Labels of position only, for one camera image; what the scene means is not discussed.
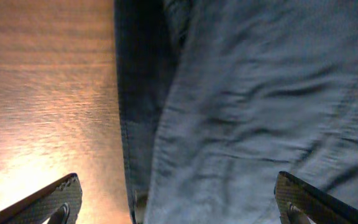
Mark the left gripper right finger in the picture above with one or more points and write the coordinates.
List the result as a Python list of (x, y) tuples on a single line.
[(300, 202)]

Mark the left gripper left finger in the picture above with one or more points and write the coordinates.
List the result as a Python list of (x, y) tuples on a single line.
[(59, 202)]

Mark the navy blue shorts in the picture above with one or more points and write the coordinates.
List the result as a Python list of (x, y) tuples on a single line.
[(217, 97)]

